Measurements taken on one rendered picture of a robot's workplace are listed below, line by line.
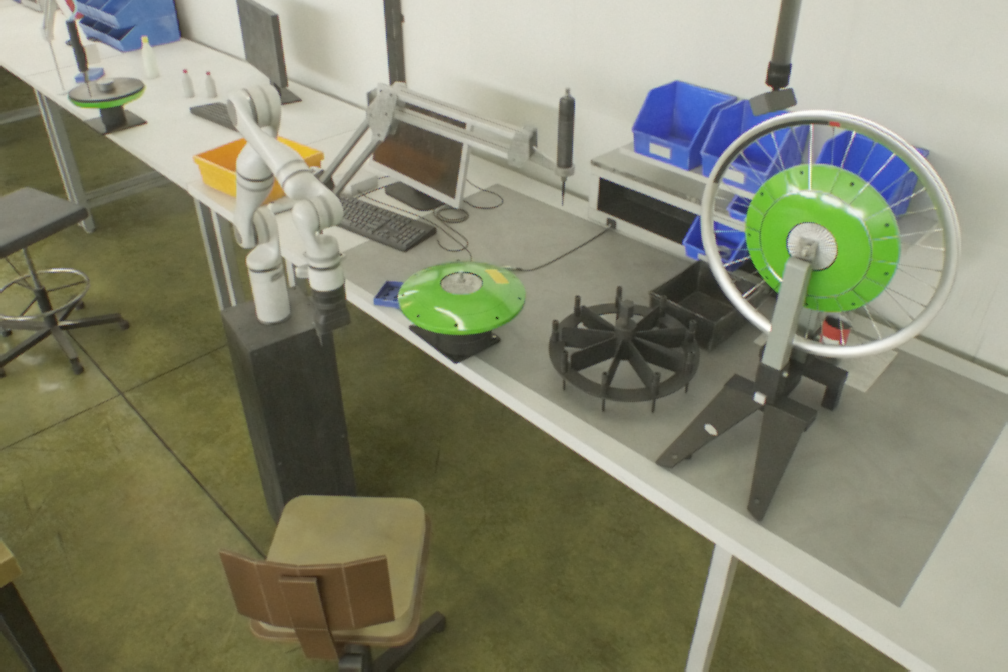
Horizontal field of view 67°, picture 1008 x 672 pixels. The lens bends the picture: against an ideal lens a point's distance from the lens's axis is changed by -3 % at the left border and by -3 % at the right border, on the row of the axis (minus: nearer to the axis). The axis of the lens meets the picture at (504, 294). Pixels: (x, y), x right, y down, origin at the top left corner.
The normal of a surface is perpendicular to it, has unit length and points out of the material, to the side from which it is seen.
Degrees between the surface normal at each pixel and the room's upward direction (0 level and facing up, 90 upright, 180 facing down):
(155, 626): 0
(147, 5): 90
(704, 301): 0
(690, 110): 90
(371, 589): 90
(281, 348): 90
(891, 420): 0
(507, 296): 21
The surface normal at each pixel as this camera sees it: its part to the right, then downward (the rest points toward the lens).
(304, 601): -0.04, 0.58
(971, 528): 0.00, -0.84
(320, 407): 0.58, 0.44
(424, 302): -0.28, -0.66
